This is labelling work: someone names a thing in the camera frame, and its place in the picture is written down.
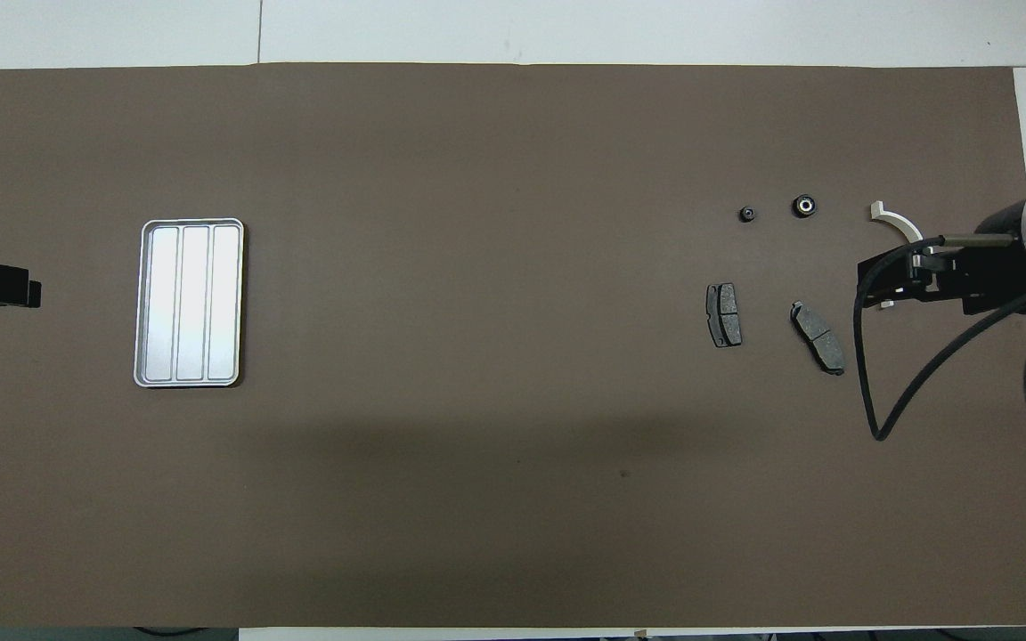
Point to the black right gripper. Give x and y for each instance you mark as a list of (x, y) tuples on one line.
[(994, 276)]

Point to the brown table mat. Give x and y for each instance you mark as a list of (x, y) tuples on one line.
[(477, 267)]

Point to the white semicircular plastic bracket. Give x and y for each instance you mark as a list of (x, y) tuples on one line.
[(889, 216)]

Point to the small black bearing gear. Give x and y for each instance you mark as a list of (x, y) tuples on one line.
[(746, 214)]

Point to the rectangular dark brake pad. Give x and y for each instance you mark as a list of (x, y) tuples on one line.
[(725, 316)]

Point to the large black bearing gear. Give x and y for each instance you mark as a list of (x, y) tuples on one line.
[(802, 206)]

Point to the silver metal tray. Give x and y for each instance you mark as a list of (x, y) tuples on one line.
[(188, 303)]

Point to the curved dark brake pad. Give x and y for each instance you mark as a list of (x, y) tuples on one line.
[(820, 340)]

